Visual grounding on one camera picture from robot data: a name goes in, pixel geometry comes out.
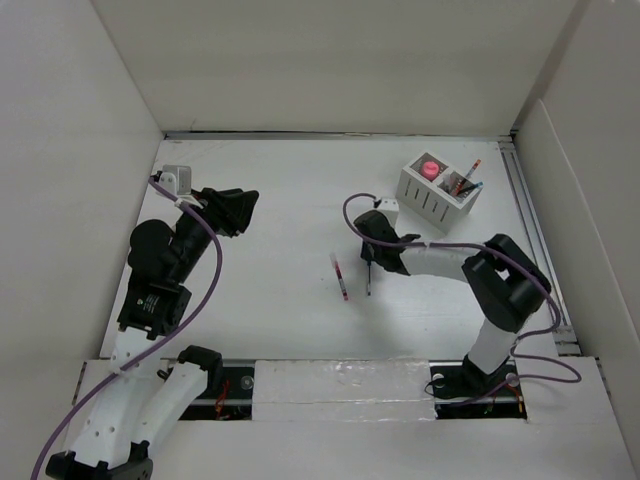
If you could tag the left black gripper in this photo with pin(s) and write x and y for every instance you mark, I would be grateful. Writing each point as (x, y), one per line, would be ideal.
(228, 209)

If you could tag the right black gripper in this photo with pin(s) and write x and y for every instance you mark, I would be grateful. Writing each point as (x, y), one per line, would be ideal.
(366, 251)

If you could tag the pink eraser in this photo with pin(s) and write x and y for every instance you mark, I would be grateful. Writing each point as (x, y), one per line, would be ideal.
(430, 170)

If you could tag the teal black pen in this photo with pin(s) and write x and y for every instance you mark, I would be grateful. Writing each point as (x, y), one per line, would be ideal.
(470, 188)

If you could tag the orange clear pen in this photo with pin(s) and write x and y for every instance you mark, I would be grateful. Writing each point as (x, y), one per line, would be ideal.
(471, 171)

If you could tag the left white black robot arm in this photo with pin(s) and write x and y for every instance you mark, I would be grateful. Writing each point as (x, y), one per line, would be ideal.
(174, 271)

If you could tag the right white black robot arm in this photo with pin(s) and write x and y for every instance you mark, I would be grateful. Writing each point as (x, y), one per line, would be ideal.
(506, 284)

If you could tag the purple tipped pen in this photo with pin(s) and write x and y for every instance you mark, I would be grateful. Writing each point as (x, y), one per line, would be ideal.
(337, 270)

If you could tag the white two-slot pen holder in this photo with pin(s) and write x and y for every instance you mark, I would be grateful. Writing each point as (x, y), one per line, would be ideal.
(432, 200)

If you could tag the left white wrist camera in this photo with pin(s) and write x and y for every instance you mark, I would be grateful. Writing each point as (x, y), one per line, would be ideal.
(173, 181)

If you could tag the aluminium rail front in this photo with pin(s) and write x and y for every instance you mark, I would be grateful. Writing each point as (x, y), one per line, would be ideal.
(230, 398)

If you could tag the aluminium rail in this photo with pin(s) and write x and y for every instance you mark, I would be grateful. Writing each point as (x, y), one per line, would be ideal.
(230, 398)
(565, 339)

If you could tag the aluminium rail right side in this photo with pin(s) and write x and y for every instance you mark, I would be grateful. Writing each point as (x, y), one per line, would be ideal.
(565, 339)

